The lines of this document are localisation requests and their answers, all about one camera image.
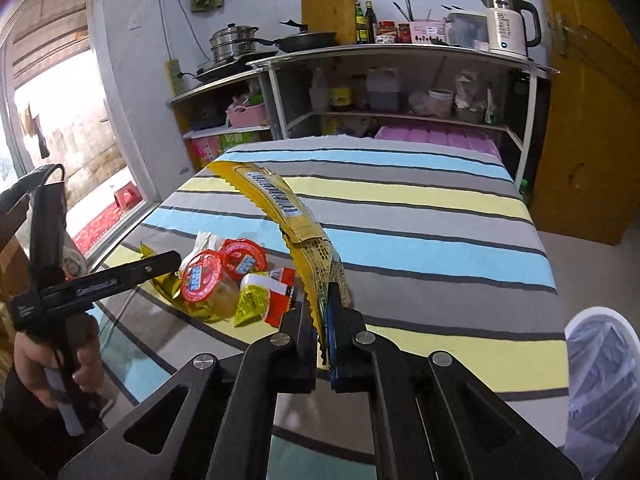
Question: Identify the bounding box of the yellow snack wrapper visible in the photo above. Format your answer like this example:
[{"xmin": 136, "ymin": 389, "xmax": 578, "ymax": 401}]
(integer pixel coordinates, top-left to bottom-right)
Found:
[{"xmin": 208, "ymin": 160, "xmax": 352, "ymax": 362}]

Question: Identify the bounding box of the red lid jelly cup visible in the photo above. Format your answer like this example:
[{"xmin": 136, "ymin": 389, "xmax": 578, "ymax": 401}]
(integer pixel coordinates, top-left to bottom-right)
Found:
[
  {"xmin": 219, "ymin": 238, "xmax": 268, "ymax": 282},
  {"xmin": 180, "ymin": 249, "xmax": 240, "ymax": 318}
]

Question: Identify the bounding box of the white trash bin with liner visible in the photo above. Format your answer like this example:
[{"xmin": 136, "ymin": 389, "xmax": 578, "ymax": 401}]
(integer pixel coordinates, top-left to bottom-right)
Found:
[{"xmin": 564, "ymin": 307, "xmax": 639, "ymax": 479}]

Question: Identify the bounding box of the person's left hand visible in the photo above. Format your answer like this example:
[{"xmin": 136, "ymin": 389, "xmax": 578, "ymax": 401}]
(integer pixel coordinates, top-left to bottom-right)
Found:
[{"xmin": 14, "ymin": 313, "xmax": 104, "ymax": 408}]

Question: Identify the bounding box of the yellow red sauce packet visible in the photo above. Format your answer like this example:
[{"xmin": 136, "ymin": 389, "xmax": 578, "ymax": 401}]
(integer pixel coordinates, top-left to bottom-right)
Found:
[{"xmin": 233, "ymin": 268, "xmax": 296, "ymax": 328}]

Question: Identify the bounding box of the striped tablecloth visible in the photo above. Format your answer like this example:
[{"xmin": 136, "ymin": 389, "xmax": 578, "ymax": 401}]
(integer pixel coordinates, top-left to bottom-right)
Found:
[{"xmin": 90, "ymin": 136, "xmax": 568, "ymax": 479}]

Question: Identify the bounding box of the pink plastic basket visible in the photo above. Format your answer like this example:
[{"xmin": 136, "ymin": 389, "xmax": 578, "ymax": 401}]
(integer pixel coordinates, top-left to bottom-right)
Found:
[{"xmin": 227, "ymin": 104, "xmax": 268, "ymax": 128}]

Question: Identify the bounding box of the green plastic bottle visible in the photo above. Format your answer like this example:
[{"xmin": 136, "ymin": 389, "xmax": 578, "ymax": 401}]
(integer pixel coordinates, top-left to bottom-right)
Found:
[{"xmin": 518, "ymin": 179, "xmax": 530, "ymax": 205}]

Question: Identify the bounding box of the pink lid storage box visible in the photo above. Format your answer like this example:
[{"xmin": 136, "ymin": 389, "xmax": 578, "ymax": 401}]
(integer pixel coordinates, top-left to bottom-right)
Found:
[{"xmin": 374, "ymin": 126, "xmax": 500, "ymax": 158}]

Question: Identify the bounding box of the grey plastic jug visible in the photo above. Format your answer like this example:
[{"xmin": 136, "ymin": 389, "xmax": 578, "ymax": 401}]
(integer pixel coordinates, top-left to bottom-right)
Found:
[{"xmin": 366, "ymin": 67, "xmax": 401, "ymax": 113}]

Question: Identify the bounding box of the stainless steel pot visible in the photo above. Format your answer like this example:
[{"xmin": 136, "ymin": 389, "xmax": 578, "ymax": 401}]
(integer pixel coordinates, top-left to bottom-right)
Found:
[{"xmin": 209, "ymin": 23, "xmax": 258, "ymax": 63}]

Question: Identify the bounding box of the white metal shelf rack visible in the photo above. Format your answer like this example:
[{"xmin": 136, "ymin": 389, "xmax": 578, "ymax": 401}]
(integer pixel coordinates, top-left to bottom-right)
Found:
[{"xmin": 170, "ymin": 44, "xmax": 555, "ymax": 181}]

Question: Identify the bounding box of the yellow wooden door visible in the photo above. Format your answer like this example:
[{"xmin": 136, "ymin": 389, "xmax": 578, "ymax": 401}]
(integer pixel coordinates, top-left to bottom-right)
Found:
[{"xmin": 529, "ymin": 0, "xmax": 639, "ymax": 245}]

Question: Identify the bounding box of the black frying pan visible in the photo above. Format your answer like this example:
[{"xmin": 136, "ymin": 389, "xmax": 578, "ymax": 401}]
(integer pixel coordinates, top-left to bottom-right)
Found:
[{"xmin": 247, "ymin": 20, "xmax": 337, "ymax": 53}]

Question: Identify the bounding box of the pink utensil box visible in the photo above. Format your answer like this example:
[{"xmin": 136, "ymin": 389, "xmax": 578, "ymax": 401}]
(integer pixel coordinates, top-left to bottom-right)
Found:
[{"xmin": 409, "ymin": 20, "xmax": 447, "ymax": 44}]

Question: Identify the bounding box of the dark sauce bottle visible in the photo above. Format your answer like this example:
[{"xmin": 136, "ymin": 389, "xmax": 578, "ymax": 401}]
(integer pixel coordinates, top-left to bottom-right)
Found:
[{"xmin": 355, "ymin": 1, "xmax": 378, "ymax": 44}]

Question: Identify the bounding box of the wooden cutting board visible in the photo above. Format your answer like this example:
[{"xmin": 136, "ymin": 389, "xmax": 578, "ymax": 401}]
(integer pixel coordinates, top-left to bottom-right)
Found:
[{"xmin": 300, "ymin": 0, "xmax": 357, "ymax": 44}]

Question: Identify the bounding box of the clear plastic container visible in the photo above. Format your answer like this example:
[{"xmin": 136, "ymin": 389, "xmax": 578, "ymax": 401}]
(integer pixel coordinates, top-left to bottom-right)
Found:
[{"xmin": 445, "ymin": 10, "xmax": 488, "ymax": 50}]

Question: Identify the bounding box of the white electric kettle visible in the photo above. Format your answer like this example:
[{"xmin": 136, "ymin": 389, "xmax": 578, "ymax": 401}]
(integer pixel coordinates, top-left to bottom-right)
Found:
[{"xmin": 482, "ymin": 0, "xmax": 542, "ymax": 58}]

